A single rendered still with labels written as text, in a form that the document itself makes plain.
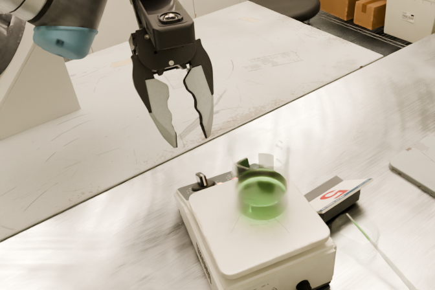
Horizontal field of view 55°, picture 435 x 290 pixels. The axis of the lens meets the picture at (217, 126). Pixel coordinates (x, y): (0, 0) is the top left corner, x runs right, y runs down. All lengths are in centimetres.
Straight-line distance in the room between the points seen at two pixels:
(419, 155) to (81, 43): 50
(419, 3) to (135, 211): 231
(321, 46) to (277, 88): 20
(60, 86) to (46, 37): 26
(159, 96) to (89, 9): 16
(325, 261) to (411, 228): 16
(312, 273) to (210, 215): 12
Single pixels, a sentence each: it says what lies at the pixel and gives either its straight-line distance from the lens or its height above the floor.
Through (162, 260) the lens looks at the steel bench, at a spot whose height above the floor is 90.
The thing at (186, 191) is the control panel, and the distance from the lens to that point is 55.
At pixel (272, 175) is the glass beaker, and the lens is 40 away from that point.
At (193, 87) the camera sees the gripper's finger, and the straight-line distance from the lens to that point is 52.
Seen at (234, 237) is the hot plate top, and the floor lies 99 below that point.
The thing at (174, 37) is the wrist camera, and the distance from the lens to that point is 45.
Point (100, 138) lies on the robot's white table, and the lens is 77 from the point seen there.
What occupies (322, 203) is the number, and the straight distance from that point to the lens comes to 56.
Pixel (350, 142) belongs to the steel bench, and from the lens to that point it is 69.
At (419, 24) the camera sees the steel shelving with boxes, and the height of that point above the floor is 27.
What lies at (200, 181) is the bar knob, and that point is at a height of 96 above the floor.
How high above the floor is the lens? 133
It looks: 36 degrees down
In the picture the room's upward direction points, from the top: 7 degrees counter-clockwise
